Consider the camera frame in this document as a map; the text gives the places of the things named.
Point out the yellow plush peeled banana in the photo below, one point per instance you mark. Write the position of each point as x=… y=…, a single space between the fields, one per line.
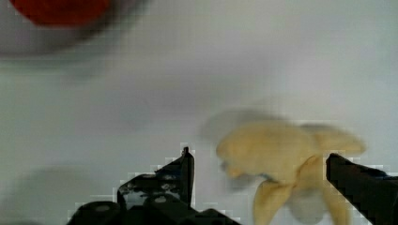
x=292 y=158

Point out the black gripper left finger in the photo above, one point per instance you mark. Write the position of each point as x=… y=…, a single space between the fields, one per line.
x=159 y=198

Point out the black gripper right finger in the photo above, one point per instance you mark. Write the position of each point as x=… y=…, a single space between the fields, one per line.
x=371 y=191

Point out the red plush ketchup bottle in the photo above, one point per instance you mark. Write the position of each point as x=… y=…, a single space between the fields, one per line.
x=63 y=13

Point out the grey round plate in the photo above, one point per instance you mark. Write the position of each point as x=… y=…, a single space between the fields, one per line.
x=21 y=38

